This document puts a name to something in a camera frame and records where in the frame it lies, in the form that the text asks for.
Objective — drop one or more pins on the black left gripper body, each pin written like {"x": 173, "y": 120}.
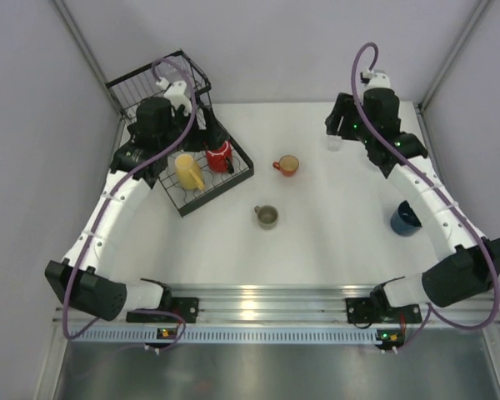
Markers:
{"x": 208, "y": 126}

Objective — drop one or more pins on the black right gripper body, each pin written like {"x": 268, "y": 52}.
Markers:
{"x": 339, "y": 117}

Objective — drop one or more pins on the red mug black handle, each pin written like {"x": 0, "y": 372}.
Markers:
{"x": 221, "y": 160}

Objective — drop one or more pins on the yellow mug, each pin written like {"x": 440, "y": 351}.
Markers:
{"x": 188, "y": 173}

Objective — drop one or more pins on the black wire dish rack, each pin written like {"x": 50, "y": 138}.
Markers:
{"x": 216, "y": 183}

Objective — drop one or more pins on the dark blue mug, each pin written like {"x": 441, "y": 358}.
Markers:
{"x": 404, "y": 222}

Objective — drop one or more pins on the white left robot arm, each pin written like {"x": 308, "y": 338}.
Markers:
{"x": 81, "y": 280}

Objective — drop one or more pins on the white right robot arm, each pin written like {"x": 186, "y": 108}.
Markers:
{"x": 468, "y": 263}

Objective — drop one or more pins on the clear glass at back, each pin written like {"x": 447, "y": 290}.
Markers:
{"x": 334, "y": 143}

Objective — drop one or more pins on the orange small cup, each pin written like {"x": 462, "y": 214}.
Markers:
{"x": 287, "y": 165}

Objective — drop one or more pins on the olive green small cup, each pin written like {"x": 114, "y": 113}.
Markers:
{"x": 267, "y": 216}

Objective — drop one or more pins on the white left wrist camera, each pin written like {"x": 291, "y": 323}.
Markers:
{"x": 177, "y": 94}

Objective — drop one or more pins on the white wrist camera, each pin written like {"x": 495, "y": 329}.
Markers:
{"x": 177, "y": 94}
{"x": 372, "y": 79}

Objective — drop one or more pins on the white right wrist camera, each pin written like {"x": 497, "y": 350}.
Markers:
{"x": 372, "y": 79}

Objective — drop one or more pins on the aluminium mounting rail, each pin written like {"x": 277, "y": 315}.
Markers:
{"x": 288, "y": 304}

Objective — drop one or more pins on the slotted cable duct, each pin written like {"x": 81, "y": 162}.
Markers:
{"x": 256, "y": 335}

